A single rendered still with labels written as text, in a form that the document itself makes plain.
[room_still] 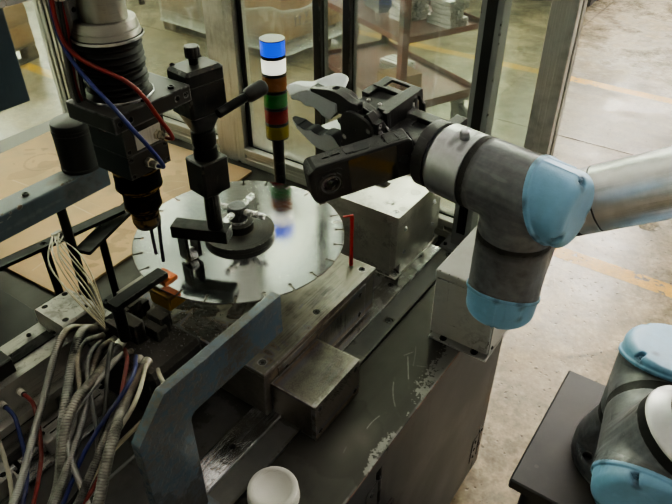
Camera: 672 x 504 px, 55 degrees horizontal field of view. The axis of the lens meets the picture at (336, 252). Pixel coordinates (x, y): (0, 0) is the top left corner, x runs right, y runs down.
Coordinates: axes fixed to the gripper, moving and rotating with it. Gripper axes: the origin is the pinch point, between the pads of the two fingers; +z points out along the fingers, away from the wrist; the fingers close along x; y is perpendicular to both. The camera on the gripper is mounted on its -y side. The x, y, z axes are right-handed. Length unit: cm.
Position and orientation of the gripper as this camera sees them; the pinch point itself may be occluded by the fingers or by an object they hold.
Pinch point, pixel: (294, 108)
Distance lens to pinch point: 78.9
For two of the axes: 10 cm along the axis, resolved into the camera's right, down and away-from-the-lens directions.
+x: -1.1, -7.2, -6.9
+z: -7.2, -4.2, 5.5
